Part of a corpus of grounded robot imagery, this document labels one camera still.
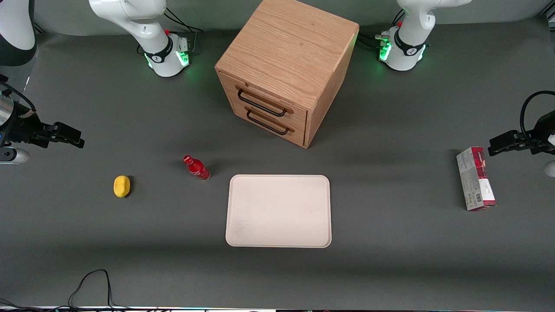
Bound black right base cables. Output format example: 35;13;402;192
138;8;204;56

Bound black left base cables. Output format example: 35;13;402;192
358;11;406;52

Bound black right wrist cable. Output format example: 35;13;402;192
0;76;37;120

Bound wooden drawer cabinet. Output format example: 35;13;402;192
215;0;360;149

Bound black looped table cable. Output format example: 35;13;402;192
68;270;131;311

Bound beige plastic tray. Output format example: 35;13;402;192
225;174;333;249

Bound yellow lemon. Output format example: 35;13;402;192
113;175;131;198

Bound black base cables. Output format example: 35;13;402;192
358;11;406;52
138;8;204;56

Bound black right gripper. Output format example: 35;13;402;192
7;102;85;149

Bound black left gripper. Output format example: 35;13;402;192
488;110;555;157

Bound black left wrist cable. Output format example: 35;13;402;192
519;90;555;140

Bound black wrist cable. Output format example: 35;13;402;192
519;90;555;140
0;76;37;120

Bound wooden drawer front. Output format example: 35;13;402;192
218;71;309;130
226;93;308;148

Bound black metal drawer handle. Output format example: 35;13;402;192
236;87;294;117
245;107;295;136

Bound grey red carton box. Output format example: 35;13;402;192
456;146;497;212

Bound red coke bottle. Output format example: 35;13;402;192
183;155;212;181

